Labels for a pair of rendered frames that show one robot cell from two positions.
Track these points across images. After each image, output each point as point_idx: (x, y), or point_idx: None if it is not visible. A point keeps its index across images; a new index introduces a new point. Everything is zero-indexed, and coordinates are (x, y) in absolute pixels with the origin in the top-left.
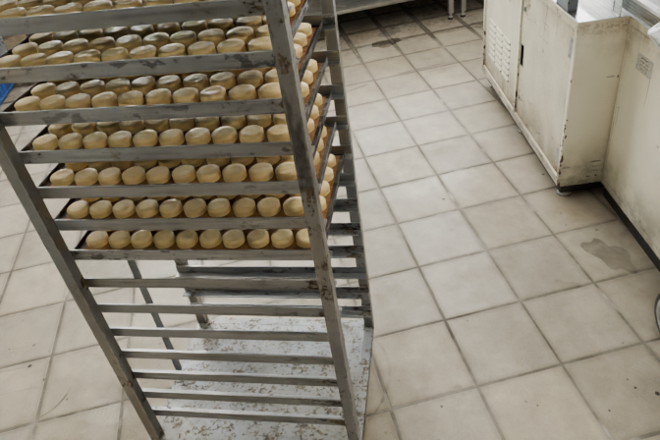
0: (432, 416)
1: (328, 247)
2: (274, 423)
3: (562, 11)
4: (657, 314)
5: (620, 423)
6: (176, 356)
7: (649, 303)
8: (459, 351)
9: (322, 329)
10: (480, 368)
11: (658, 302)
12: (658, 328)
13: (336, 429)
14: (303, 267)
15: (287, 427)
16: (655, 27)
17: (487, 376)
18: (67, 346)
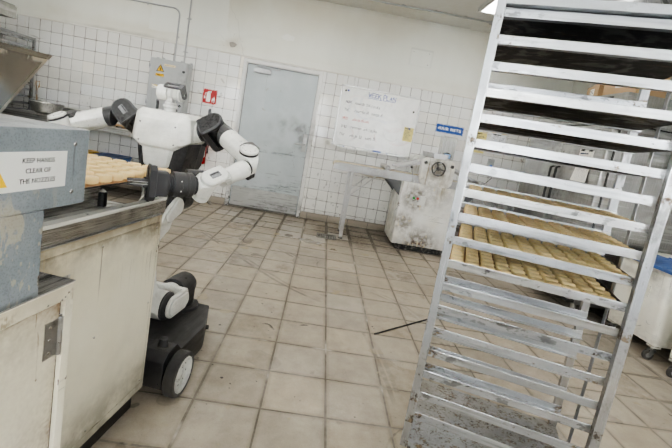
0: (362, 414)
1: (449, 356)
2: (471, 403)
3: (13, 311)
4: (175, 390)
5: (257, 375)
6: (532, 341)
7: (152, 417)
8: (325, 443)
9: (446, 447)
10: (316, 426)
11: (175, 382)
12: (176, 396)
13: (430, 388)
14: (469, 385)
15: (461, 399)
16: (215, 177)
17: (314, 420)
18: None
